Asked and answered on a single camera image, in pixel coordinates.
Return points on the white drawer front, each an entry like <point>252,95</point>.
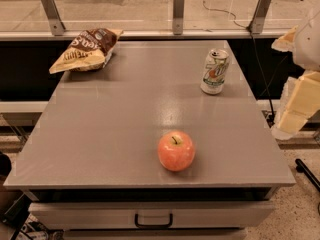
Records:
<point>120,215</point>

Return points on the metal railing bracket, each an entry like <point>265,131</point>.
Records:
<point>178,16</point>
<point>257,23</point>
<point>55,23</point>

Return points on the black drawer handle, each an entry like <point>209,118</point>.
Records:
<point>153,223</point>

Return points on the red yellow apple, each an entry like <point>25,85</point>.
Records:
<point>176,151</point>

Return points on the white green soda can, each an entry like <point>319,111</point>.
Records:
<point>215,68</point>

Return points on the left metal railing bracket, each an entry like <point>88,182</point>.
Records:
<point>55,23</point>

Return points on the right metal railing bracket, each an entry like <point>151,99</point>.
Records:
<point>257,23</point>

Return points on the black floor stand leg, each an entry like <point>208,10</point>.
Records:
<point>301,167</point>

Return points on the middle metal railing bracket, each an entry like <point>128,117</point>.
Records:
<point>178,16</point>

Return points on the brown chip bag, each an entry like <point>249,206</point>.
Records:
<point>90,50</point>

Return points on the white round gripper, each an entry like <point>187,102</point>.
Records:
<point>309,45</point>

